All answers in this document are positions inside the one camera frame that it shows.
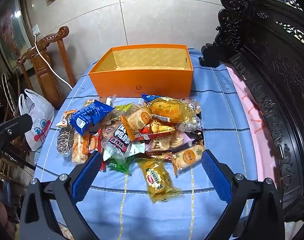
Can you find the brown carved wooden chair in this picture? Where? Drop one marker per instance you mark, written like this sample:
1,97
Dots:
45,75

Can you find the dark carved wooden headboard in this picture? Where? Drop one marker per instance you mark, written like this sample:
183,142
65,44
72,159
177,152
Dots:
266,55

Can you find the white printed plastic bag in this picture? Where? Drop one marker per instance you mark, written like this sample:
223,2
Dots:
37,120

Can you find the small blue snack packet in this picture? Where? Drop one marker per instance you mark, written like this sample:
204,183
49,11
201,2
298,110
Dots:
150,97

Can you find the large blue snack packet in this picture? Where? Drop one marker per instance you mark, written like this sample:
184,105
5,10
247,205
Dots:
89,115

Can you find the green-ended cracker packet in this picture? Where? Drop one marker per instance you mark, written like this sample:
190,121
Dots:
119,166

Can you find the yellow-green snack packet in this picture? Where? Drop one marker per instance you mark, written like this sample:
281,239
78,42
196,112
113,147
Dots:
123,110

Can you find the orange cardboard box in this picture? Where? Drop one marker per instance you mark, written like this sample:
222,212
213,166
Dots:
122,85

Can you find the pile of mixed snack packets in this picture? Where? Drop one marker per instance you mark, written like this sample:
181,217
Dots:
93,142

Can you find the white black-lettered snack packet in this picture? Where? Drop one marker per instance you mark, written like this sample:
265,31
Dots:
118,138

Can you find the clear pink crisps packet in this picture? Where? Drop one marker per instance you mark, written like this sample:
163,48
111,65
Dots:
157,145

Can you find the framed wall picture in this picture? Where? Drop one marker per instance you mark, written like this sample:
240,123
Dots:
10,30

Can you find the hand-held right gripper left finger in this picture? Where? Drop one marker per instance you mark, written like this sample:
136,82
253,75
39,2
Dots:
85,177

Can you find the clear packet of white balls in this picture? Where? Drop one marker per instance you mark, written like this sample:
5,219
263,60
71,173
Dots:
190,125

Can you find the round rice cracker packet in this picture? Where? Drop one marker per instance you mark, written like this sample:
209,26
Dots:
137,121

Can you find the long rice cracker packet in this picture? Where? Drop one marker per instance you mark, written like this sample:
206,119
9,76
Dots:
79,147

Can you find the yellow cake packet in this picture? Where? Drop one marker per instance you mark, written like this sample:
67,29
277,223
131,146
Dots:
167,108

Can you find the white wall socket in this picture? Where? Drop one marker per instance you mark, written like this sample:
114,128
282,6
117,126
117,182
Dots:
36,30

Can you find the pink sheet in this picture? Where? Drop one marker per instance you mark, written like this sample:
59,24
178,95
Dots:
251,120

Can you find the orange cracker packet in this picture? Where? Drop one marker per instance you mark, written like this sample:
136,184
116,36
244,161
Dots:
188,157

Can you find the clear sunflower seed packet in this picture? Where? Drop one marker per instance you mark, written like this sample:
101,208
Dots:
64,142

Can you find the red cookie packet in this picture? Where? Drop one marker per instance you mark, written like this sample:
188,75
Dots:
158,128

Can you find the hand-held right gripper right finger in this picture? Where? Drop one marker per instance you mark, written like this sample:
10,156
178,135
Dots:
214,177

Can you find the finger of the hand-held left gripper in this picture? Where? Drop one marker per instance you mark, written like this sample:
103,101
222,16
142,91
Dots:
12,128

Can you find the pink cookie packet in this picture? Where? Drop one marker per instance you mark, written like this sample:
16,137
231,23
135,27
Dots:
179,137

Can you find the yellow flower-print snack packet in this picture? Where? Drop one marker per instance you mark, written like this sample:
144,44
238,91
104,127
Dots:
158,182

